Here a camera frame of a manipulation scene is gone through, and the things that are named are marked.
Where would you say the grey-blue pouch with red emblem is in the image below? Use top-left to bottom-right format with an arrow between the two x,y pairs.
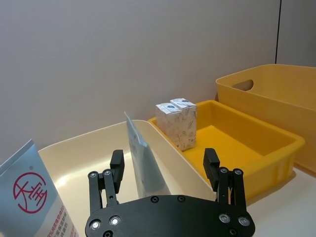
0,139 -> 81,237

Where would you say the tall yellow basket with handle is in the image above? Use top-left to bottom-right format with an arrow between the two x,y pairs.
215,64 -> 316,174

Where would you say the thin black cable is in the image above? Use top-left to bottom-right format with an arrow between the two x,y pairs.
275,0 -> 282,65

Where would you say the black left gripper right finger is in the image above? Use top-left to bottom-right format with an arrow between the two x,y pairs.
202,148 -> 248,211

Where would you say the plain grey-blue pouch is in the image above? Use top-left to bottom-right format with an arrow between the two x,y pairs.
123,111 -> 171,198

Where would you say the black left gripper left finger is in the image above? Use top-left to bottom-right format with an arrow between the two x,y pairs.
88,149 -> 125,215

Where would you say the cream plastic tray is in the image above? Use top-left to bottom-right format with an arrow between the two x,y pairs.
37,119 -> 218,237

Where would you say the shallow yellow plastic bin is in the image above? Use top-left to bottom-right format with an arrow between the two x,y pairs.
147,99 -> 306,201

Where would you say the white patterned carton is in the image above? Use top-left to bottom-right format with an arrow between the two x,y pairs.
169,98 -> 198,147
155,102 -> 191,152

